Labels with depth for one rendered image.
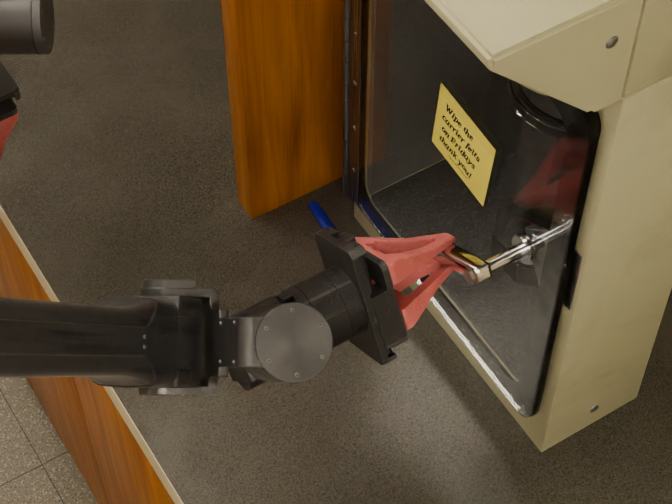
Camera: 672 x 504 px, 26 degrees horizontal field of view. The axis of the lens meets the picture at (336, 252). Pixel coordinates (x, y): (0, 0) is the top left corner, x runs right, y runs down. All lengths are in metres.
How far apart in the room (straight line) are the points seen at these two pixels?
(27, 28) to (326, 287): 0.32
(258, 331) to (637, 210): 0.29
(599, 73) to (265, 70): 0.48
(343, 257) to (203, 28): 0.61
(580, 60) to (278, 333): 0.29
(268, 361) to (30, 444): 1.47
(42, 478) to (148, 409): 1.07
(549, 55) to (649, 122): 0.16
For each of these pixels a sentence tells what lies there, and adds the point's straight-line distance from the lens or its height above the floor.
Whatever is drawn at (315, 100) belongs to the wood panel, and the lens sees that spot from 1.40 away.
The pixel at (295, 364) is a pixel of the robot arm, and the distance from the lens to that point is 1.02.
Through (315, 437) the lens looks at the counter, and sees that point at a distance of 1.34.
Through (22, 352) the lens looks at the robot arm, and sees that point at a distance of 0.87.
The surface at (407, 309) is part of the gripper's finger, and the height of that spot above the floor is 1.18.
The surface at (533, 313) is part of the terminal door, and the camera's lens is 1.18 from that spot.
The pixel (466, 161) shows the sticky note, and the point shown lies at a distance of 1.16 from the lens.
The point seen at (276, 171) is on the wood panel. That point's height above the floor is 1.00.
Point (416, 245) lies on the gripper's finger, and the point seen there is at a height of 1.18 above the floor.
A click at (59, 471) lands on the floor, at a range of 2.43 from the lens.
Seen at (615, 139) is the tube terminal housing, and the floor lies 1.37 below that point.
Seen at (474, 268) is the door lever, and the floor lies 1.21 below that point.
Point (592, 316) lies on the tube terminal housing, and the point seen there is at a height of 1.14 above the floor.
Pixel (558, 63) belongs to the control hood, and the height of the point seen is 1.48.
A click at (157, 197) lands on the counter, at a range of 1.51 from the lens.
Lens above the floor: 2.11
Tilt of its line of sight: 53 degrees down
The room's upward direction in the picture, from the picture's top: straight up
